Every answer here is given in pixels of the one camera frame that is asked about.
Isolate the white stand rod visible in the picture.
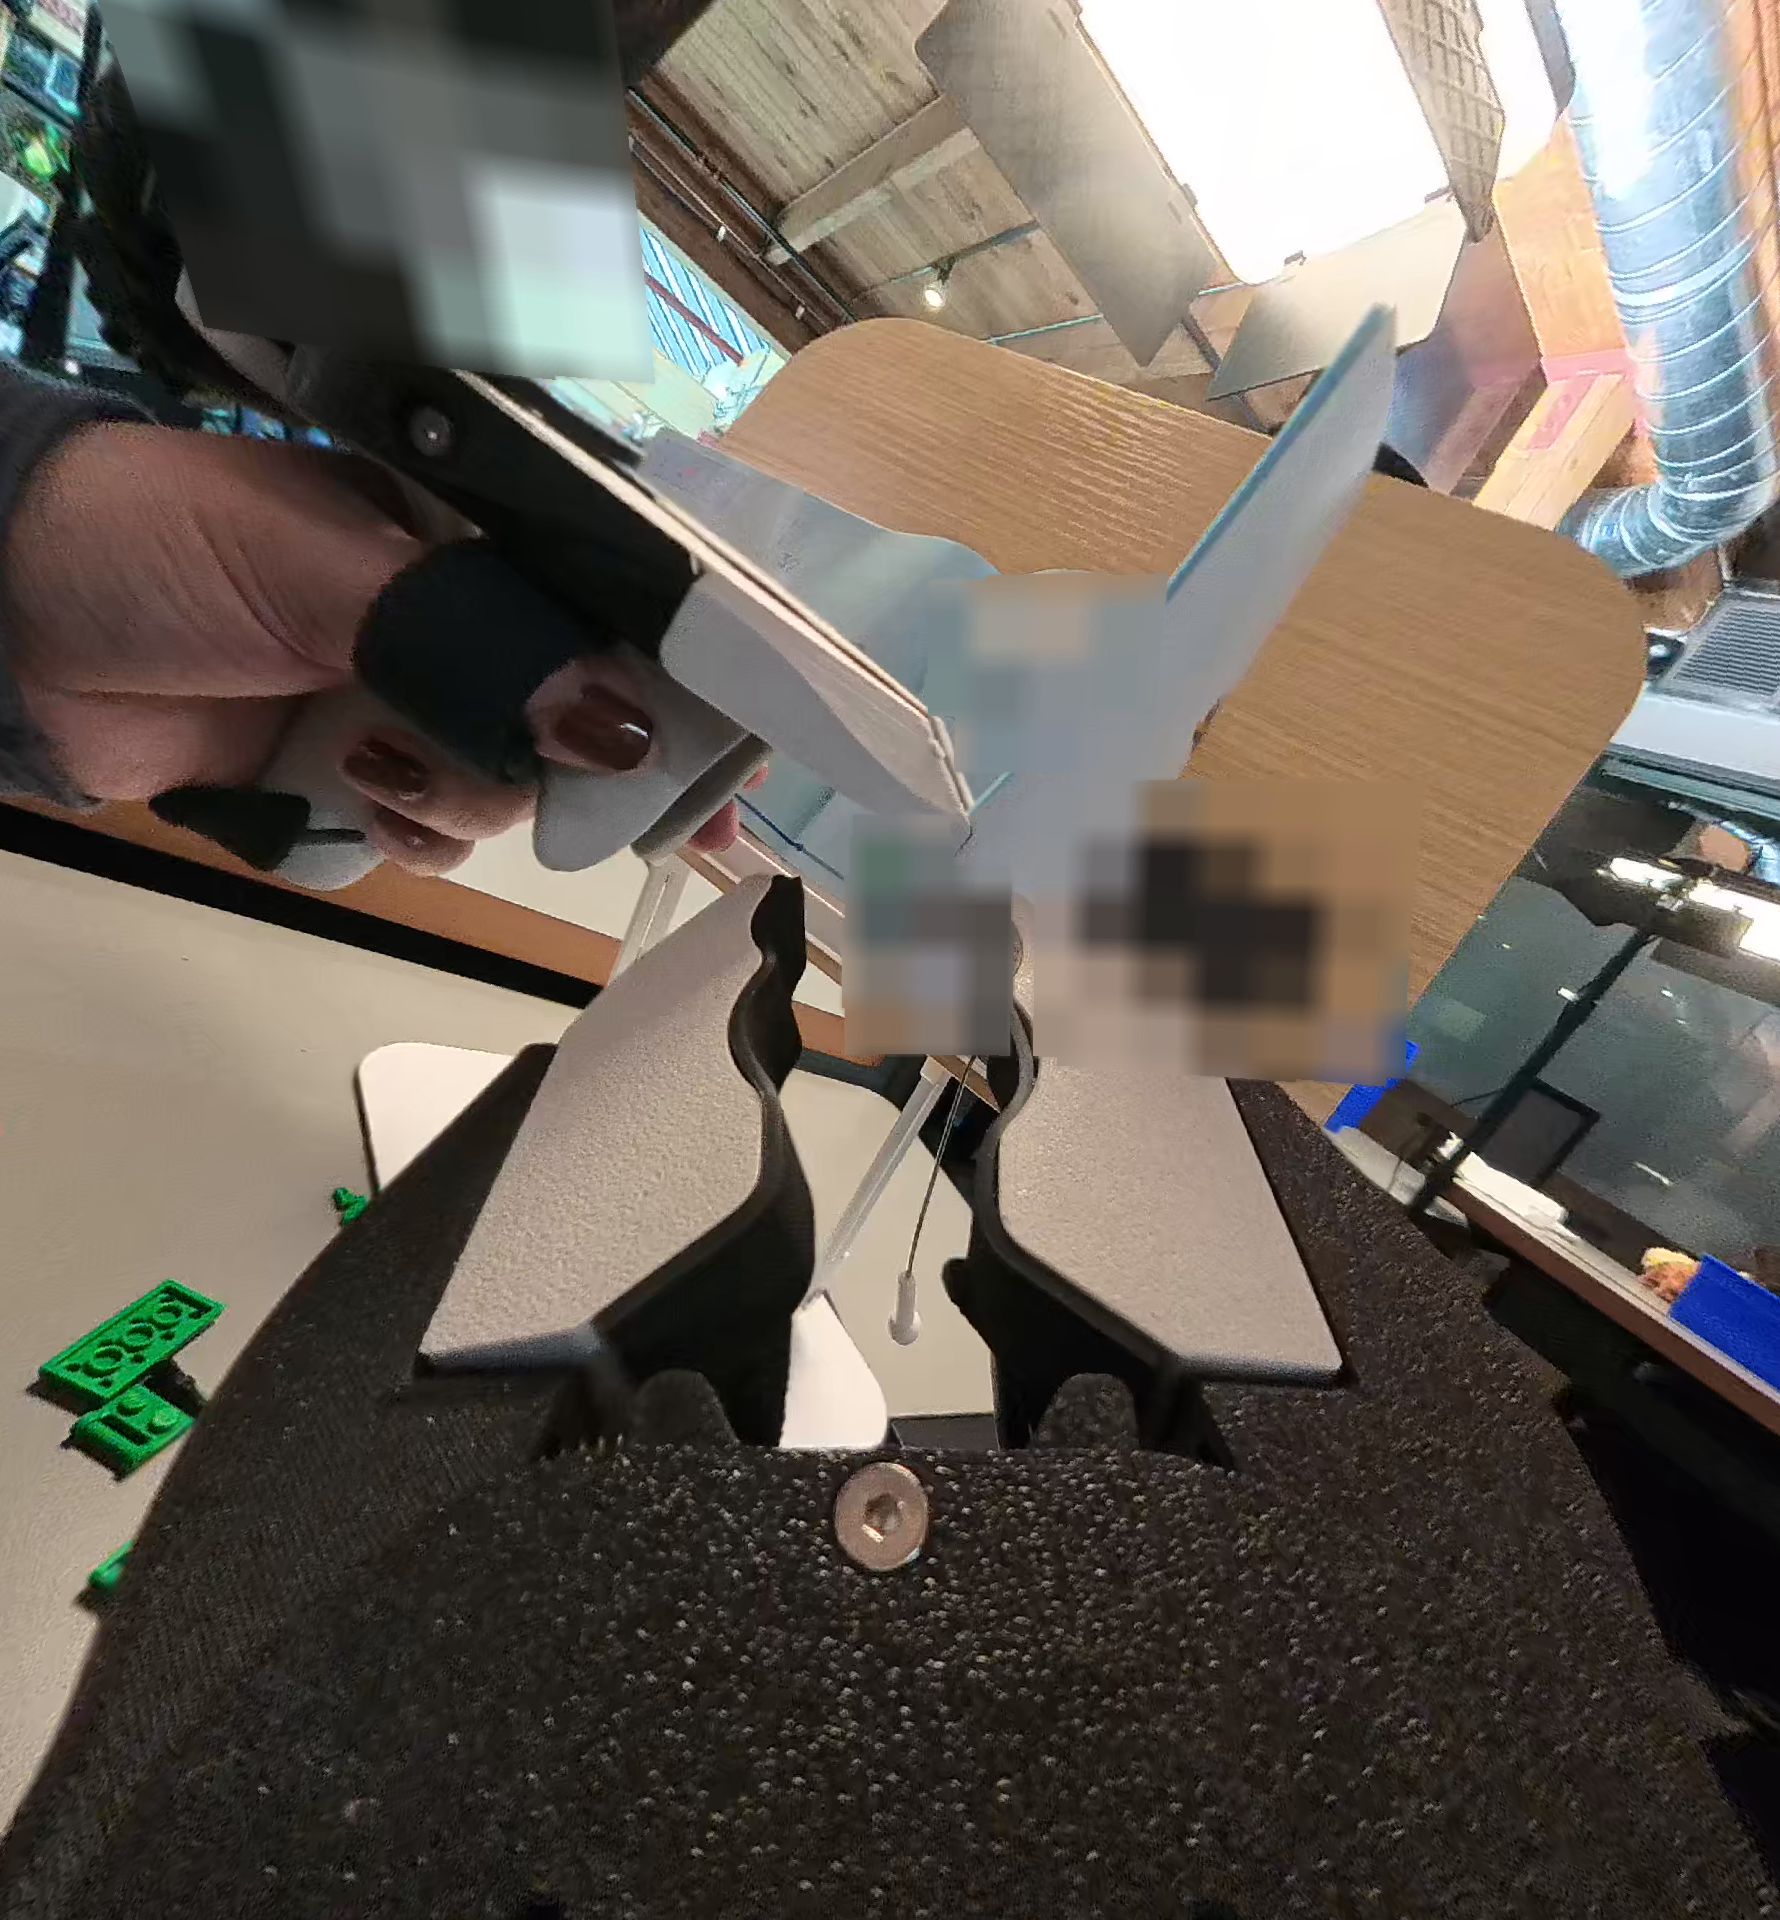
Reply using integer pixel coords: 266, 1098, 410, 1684
806, 1062, 955, 1310

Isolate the person's left hand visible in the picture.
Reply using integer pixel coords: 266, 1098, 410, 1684
4, 421, 775, 880

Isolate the grey ceiling vent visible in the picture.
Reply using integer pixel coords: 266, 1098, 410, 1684
1643, 588, 1780, 726

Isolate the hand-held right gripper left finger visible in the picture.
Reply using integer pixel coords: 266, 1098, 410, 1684
415, 870, 820, 1380

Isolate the thin cable with white plug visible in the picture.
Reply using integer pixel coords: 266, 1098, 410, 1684
886, 1050, 986, 1346

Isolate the silver ventilation duct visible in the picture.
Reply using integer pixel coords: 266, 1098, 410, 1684
1554, 0, 1780, 583

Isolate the wooden table with equipment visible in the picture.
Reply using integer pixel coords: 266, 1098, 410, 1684
1435, 1162, 1780, 1490

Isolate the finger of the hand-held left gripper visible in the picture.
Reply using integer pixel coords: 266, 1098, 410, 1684
662, 575, 977, 822
637, 438, 1005, 711

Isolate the blue plastic bin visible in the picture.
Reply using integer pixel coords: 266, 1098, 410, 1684
1665, 1254, 1780, 1430

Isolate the green lego plate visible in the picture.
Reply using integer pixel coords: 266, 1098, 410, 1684
33, 1279, 228, 1410
67, 1382, 200, 1483

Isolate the large wooden board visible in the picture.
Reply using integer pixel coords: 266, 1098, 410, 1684
714, 314, 1651, 1086

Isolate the person's left forearm grey sleeve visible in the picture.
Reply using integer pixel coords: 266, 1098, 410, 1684
0, 322, 160, 816

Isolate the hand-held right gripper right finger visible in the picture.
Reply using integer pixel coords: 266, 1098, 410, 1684
968, 1046, 1345, 1386

